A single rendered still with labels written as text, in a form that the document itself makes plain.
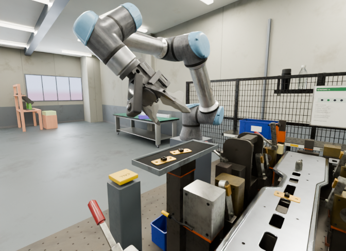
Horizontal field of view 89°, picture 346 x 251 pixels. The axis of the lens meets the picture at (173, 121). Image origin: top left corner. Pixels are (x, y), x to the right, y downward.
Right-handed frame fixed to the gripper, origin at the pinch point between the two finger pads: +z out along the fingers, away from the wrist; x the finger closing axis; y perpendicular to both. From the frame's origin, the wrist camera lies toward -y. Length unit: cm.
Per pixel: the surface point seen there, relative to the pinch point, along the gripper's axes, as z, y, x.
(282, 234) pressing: 39.4, -13.1, -15.1
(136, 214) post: 9.7, -25.2, 10.9
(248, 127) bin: 82, 81, 33
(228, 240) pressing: 28.0, -20.8, -6.8
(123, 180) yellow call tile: -0.7, -20.7, 6.9
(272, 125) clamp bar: 61, 54, 2
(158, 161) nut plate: 7.4, -8.7, 9.8
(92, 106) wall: -37, 387, 854
